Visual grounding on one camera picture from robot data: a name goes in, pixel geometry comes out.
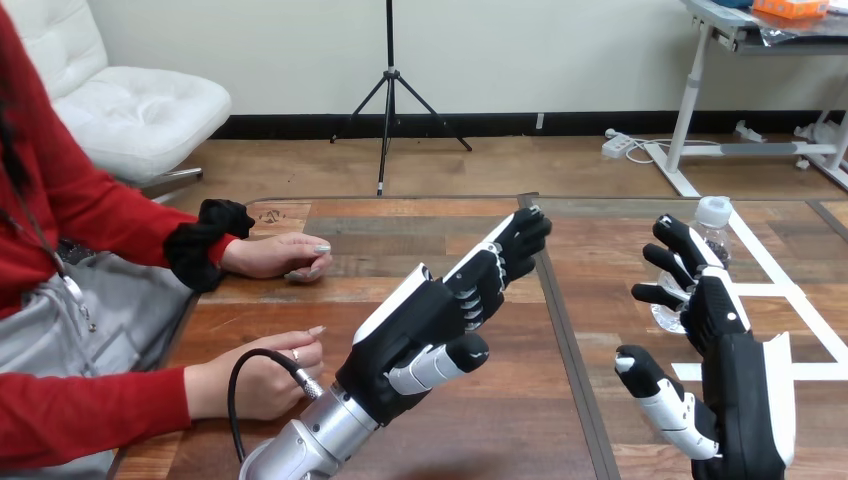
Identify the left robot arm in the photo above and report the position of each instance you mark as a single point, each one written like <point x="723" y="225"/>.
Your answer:
<point x="311" y="440"/>

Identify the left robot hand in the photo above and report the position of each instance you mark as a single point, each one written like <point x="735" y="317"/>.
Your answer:
<point x="424" y="318"/>

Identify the black tripod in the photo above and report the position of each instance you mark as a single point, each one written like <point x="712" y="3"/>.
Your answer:
<point x="391" y="99"/>

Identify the white desk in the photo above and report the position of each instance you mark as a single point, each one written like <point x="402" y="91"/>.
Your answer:
<point x="748" y="99"/>

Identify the white power strip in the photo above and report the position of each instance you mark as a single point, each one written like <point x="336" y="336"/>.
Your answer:
<point x="616" y="144"/>

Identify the white cushioned chair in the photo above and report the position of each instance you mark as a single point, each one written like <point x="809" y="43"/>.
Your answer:
<point x="126" y="106"/>

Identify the person's body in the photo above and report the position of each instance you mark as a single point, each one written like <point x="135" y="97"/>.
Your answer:
<point x="66" y="311"/>

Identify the orange box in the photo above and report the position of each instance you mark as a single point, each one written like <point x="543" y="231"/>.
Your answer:
<point x="792" y="7"/>

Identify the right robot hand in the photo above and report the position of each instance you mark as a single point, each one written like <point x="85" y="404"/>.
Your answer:
<point x="735" y="371"/>

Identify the person's hand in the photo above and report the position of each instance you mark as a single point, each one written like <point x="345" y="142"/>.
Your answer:
<point x="281" y="255"/>
<point x="258" y="378"/>

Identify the clear water bottle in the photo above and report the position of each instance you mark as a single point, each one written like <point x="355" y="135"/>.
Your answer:
<point x="705" y="255"/>

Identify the person's forearm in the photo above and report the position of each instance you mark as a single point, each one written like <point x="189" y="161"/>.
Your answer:
<point x="93" y="417"/>
<point x="159" y="232"/>

